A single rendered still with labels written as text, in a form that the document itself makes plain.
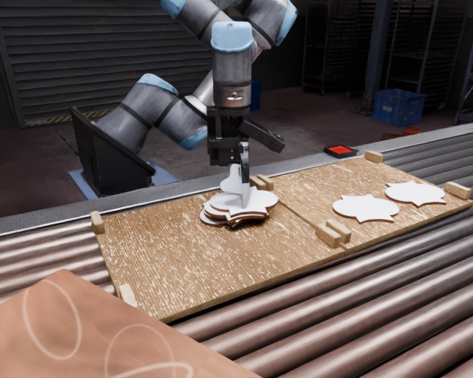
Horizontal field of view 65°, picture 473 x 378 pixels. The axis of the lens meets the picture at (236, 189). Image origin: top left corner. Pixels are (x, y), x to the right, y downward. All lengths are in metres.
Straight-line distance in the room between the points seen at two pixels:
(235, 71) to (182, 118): 0.46
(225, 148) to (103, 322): 0.43
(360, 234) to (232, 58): 0.43
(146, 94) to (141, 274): 0.63
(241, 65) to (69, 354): 0.53
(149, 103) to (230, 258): 0.61
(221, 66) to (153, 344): 0.49
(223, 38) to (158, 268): 0.43
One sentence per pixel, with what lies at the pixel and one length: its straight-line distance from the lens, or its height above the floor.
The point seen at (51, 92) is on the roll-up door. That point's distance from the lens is 5.40.
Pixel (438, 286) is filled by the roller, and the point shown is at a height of 0.92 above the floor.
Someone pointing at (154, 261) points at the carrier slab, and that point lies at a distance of 0.71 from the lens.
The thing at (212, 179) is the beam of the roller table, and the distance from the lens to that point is 1.06.
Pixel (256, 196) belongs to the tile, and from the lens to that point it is 0.83.
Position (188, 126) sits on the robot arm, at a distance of 1.15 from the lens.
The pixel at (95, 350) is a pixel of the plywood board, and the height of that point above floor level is 1.04.
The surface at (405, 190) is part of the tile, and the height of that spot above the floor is 0.94.
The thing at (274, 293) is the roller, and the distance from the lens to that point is 0.66.
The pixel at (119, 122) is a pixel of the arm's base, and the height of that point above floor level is 1.05.
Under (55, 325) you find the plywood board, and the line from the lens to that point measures 0.48.
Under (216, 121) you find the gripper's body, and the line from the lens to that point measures 0.76.
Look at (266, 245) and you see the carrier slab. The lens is 0.74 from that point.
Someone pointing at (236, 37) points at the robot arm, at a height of 1.31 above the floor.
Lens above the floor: 1.35
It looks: 26 degrees down
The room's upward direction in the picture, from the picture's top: straight up
